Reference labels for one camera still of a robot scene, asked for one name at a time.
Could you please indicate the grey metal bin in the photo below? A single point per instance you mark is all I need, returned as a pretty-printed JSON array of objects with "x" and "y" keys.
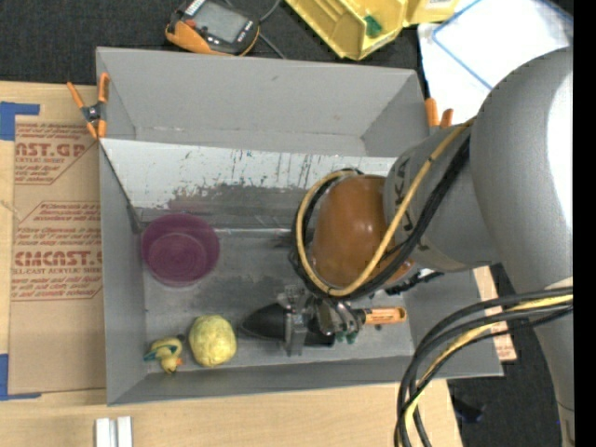
[{"x": 261, "y": 100}]

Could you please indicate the orange marker pen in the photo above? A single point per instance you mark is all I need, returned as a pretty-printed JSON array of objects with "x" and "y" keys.
[{"x": 385, "y": 316}]

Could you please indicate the yellow rubber duck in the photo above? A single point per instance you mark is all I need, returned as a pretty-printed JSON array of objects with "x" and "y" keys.
[{"x": 166, "y": 352}]

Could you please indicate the brown cardboard board, red print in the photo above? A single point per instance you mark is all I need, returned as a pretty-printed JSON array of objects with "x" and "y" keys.
[{"x": 56, "y": 333}]

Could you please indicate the purple plastic cup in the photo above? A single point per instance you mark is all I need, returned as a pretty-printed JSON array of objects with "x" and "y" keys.
[{"x": 180, "y": 249}]

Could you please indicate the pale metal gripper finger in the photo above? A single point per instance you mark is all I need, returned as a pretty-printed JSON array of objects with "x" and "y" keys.
[
  {"x": 292, "y": 300},
  {"x": 294, "y": 335}
]

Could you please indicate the yellow lumpy ball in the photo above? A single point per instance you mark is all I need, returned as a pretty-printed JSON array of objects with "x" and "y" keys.
[{"x": 212, "y": 341}]

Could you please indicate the black cone-shaped object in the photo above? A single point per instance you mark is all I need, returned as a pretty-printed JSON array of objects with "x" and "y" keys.
[{"x": 265, "y": 325}]

